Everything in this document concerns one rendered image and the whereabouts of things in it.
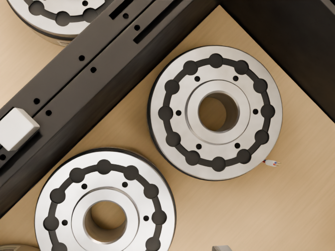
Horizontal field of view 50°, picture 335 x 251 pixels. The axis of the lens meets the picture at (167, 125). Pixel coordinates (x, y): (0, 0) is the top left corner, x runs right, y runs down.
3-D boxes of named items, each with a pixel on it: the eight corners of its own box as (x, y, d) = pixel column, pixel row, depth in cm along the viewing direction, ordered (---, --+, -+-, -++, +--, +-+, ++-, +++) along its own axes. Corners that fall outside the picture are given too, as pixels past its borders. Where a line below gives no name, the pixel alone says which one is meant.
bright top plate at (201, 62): (218, 206, 27) (220, 208, 26) (121, 114, 27) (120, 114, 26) (306, 111, 28) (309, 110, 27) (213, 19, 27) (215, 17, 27)
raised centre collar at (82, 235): (107, 268, 26) (106, 271, 25) (57, 222, 26) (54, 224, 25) (154, 217, 26) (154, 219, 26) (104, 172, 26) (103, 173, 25)
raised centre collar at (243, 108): (218, 159, 27) (220, 159, 26) (170, 113, 26) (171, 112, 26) (262, 111, 27) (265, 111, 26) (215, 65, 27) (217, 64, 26)
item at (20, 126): (22, 108, 19) (14, 106, 18) (41, 126, 19) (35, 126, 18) (-3, 132, 19) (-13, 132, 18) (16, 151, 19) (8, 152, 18)
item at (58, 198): (109, 316, 26) (108, 320, 26) (6, 223, 26) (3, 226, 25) (202, 213, 27) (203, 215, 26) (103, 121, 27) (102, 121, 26)
